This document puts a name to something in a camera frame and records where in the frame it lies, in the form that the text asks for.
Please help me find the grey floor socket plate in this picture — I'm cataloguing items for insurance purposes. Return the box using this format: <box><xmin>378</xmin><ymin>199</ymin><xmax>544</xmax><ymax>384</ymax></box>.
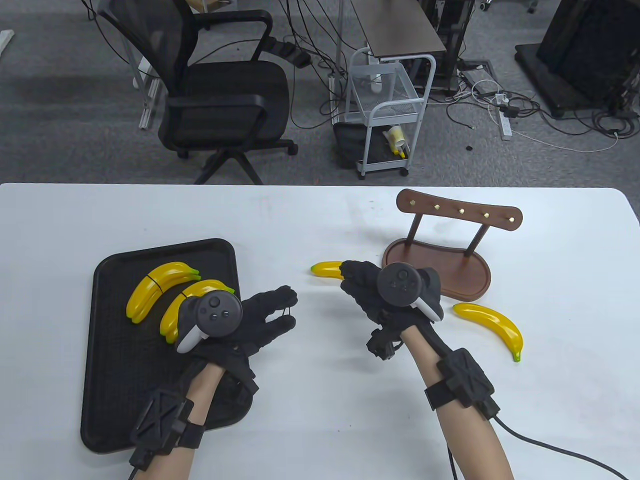
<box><xmin>460</xmin><ymin>67</ymin><xmax>497</xmax><ymax>97</ymax></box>

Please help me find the black wrist tracker module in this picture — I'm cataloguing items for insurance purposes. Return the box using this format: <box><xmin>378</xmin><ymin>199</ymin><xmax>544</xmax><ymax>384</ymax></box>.
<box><xmin>129</xmin><ymin>389</ymin><xmax>206</xmax><ymax>471</ymax></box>
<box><xmin>425</xmin><ymin>348</ymin><xmax>501</xmax><ymax>420</ymax></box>

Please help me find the dark grey side desk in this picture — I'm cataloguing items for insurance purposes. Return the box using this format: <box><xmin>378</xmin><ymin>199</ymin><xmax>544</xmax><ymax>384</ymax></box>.
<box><xmin>350</xmin><ymin>0</ymin><xmax>447</xmax><ymax>60</ymax></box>

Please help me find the black mesh office chair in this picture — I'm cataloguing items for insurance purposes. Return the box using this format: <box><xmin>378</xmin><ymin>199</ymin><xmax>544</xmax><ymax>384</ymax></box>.
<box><xmin>95</xmin><ymin>0</ymin><xmax>300</xmax><ymax>186</ymax></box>

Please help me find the white wire rolling cart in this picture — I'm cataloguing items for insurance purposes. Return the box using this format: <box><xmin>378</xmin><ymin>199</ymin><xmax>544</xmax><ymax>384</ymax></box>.
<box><xmin>346</xmin><ymin>47</ymin><xmax>437</xmax><ymax>180</ymax></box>

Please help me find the person's left hand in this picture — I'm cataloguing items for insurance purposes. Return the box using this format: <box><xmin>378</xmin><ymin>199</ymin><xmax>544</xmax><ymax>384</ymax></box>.
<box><xmin>191</xmin><ymin>286</ymin><xmax>299</xmax><ymax>372</ymax></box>

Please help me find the brown wooden hook stand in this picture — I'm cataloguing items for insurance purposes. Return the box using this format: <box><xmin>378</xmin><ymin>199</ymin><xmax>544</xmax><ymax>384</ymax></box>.
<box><xmin>382</xmin><ymin>188</ymin><xmax>524</xmax><ymax>304</ymax></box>

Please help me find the aluminium frame bar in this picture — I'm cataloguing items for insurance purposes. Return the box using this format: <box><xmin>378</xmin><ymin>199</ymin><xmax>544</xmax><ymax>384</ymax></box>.
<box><xmin>139</xmin><ymin>55</ymin><xmax>163</xmax><ymax>132</ymax></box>

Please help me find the black desk frame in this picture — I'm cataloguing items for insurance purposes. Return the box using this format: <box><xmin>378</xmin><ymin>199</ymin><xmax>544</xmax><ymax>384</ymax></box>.
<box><xmin>419</xmin><ymin>0</ymin><xmax>476</xmax><ymax>97</ymax></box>

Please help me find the black plastic tray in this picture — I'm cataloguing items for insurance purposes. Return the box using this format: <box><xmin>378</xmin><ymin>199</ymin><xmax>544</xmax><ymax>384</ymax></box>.
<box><xmin>80</xmin><ymin>238</ymin><xmax>254</xmax><ymax>455</ymax></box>

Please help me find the black equipment stand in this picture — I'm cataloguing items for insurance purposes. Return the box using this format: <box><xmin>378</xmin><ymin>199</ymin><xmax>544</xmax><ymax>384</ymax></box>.
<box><xmin>515</xmin><ymin>0</ymin><xmax>640</xmax><ymax>119</ymax></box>

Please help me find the person's right hand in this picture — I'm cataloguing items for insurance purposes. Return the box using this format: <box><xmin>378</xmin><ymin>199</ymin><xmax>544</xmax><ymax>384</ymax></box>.
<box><xmin>340</xmin><ymin>260</ymin><xmax>444</xmax><ymax>337</ymax></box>

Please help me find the person's left forearm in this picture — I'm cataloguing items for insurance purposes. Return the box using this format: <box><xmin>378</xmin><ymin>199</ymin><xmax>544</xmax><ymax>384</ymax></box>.
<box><xmin>146</xmin><ymin>362</ymin><xmax>227</xmax><ymax>480</ymax></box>

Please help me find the black floor bin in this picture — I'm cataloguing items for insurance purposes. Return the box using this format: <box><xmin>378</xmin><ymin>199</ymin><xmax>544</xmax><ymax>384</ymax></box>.
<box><xmin>333</xmin><ymin>121</ymin><xmax>368</xmax><ymax>170</ymax></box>

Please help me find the person's right forearm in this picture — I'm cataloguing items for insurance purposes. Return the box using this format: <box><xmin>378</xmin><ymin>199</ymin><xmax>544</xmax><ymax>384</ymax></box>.
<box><xmin>402</xmin><ymin>325</ymin><xmax>516</xmax><ymax>480</ymax></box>

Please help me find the grey black handheld controller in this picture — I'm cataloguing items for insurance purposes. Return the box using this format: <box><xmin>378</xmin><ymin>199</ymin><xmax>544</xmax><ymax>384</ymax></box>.
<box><xmin>377</xmin><ymin>263</ymin><xmax>445</xmax><ymax>322</ymax></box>
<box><xmin>176</xmin><ymin>292</ymin><xmax>244</xmax><ymax>354</ymax></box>

